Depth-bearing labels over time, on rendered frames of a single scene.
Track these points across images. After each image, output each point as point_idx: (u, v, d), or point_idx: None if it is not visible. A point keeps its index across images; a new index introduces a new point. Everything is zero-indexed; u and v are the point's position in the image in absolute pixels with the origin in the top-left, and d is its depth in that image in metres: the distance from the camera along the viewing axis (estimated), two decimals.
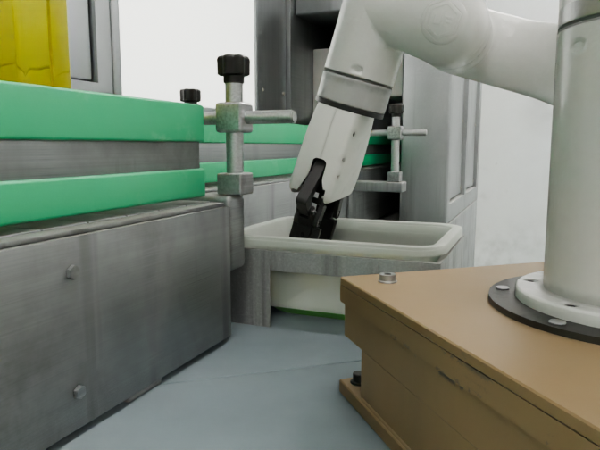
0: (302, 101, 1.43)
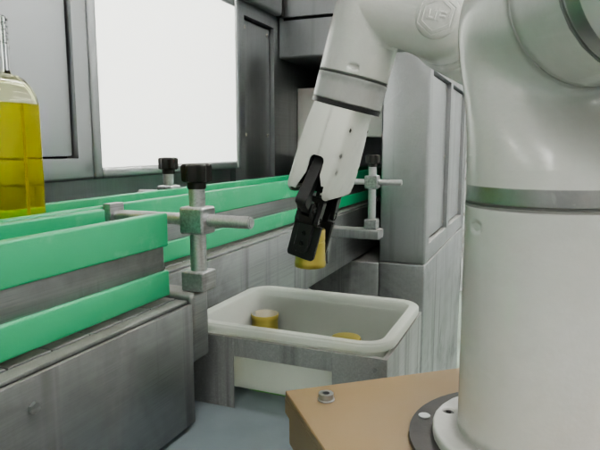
0: (286, 140, 1.47)
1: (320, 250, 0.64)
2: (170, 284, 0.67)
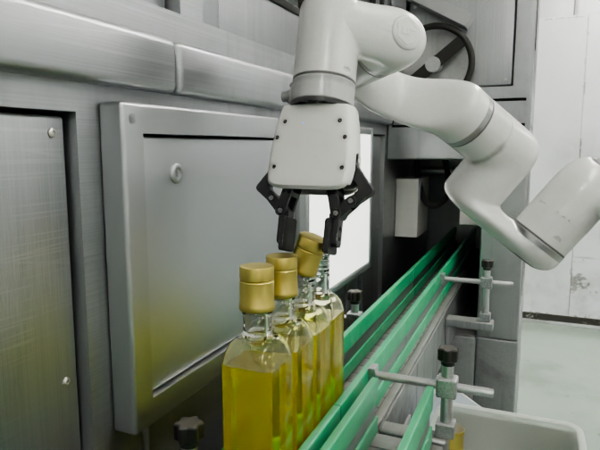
0: (388, 226, 1.68)
1: None
2: (393, 412, 0.88)
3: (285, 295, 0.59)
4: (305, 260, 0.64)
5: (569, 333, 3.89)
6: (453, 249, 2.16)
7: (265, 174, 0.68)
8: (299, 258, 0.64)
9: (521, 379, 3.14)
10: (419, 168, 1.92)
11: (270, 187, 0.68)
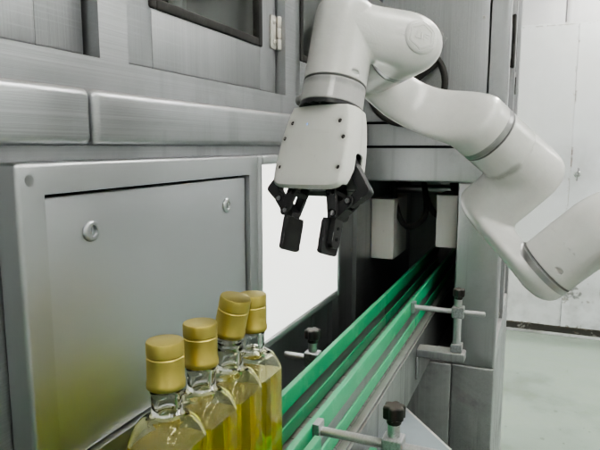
0: (363, 247, 1.64)
1: (245, 314, 0.63)
2: None
3: (202, 366, 0.55)
4: (229, 322, 0.60)
5: (560, 344, 3.85)
6: (435, 267, 2.12)
7: None
8: (221, 321, 0.60)
9: (510, 392, 3.10)
10: (397, 186, 1.88)
11: (281, 187, 0.69)
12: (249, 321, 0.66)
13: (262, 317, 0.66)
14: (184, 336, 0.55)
